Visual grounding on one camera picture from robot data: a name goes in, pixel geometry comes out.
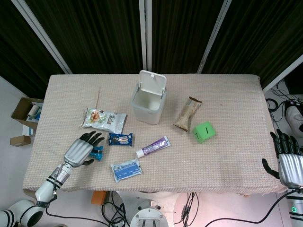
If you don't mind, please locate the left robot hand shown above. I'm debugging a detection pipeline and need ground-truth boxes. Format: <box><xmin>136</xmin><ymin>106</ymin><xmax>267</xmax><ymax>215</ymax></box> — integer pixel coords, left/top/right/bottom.
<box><xmin>62</xmin><ymin>131</ymin><xmax>106</xmax><ymax>169</ymax></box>

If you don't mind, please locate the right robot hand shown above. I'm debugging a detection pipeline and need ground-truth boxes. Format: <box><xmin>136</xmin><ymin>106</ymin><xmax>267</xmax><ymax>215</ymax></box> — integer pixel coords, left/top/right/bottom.
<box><xmin>261</xmin><ymin>129</ymin><xmax>303</xmax><ymax>190</ymax></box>

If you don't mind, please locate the small blue wrapper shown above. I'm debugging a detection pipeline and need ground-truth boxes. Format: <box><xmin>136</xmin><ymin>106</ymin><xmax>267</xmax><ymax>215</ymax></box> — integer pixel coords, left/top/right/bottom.
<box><xmin>89</xmin><ymin>146</ymin><xmax>105</xmax><ymax>161</ymax></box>

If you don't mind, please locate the round silver robot base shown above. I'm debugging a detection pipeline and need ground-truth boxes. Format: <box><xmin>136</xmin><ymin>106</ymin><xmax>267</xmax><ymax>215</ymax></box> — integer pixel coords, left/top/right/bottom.
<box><xmin>129</xmin><ymin>205</ymin><xmax>168</xmax><ymax>227</ymax></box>

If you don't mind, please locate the white open-lid bin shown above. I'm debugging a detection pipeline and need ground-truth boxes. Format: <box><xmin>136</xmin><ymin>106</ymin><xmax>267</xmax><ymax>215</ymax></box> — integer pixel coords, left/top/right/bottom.
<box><xmin>130</xmin><ymin>70</ymin><xmax>168</xmax><ymax>125</ymax></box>

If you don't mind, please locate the white sneaker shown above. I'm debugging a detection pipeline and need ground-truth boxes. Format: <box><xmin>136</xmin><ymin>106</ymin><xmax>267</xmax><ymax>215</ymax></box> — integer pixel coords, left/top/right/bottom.
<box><xmin>285</xmin><ymin>104</ymin><xmax>303</xmax><ymax>137</ymax></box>

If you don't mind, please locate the silver snack bag with food print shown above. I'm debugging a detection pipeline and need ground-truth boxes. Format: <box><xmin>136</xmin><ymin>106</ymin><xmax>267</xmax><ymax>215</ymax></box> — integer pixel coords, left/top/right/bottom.
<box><xmin>80</xmin><ymin>107</ymin><xmax>128</xmax><ymax>134</ymax></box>

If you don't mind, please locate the blue Oreo cookie packet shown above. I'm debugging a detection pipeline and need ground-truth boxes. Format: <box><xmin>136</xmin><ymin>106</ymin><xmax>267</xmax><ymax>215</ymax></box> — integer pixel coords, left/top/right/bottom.
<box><xmin>108</xmin><ymin>132</ymin><xmax>134</xmax><ymax>147</ymax></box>

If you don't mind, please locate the orange box under table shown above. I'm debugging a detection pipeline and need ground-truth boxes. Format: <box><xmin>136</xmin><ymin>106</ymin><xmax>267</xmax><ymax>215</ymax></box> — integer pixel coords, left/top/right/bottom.
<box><xmin>91</xmin><ymin>191</ymin><xmax>107</xmax><ymax>206</ymax></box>

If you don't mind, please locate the blue and white box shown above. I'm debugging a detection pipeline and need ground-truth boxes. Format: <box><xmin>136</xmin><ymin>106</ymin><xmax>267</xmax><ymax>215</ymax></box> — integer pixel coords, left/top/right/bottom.
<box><xmin>22</xmin><ymin>124</ymin><xmax>36</xmax><ymax>137</ymax></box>

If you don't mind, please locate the blue and white tissue pack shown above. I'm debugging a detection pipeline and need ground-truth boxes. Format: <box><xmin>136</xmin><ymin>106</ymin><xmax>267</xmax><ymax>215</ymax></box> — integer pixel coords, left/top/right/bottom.
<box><xmin>110</xmin><ymin>157</ymin><xmax>144</xmax><ymax>183</ymax></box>

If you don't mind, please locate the small flat cardboard box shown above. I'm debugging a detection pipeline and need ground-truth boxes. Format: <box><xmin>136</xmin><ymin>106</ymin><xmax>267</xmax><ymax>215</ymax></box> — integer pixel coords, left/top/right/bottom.
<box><xmin>9</xmin><ymin>136</ymin><xmax>31</xmax><ymax>147</ymax></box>

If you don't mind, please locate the open cardboard box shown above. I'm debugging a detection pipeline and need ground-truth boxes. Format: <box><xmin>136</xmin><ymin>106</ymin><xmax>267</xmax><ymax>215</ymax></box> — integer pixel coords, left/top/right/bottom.
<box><xmin>11</xmin><ymin>97</ymin><xmax>44</xmax><ymax>131</ymax></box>

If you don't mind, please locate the purple and white toothpaste tube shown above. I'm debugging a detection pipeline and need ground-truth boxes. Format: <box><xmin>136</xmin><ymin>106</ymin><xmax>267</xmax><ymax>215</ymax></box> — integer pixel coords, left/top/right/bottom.
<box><xmin>135</xmin><ymin>136</ymin><xmax>172</xmax><ymax>158</ymax></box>

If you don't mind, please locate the beige woven tablecloth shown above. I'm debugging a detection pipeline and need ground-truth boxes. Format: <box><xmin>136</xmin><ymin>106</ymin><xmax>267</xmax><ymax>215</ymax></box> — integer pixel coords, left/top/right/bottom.
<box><xmin>22</xmin><ymin>74</ymin><xmax>288</xmax><ymax>196</ymax></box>

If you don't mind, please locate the green cube with black marks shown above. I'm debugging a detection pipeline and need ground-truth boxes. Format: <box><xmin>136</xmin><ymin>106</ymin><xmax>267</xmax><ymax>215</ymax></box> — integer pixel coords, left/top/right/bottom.
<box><xmin>192</xmin><ymin>121</ymin><xmax>217</xmax><ymax>144</ymax></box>

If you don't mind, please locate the brown snack bar wrapper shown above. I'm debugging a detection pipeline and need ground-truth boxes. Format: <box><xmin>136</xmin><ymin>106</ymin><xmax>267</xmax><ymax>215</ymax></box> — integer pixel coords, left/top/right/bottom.
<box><xmin>172</xmin><ymin>96</ymin><xmax>203</xmax><ymax>132</ymax></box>

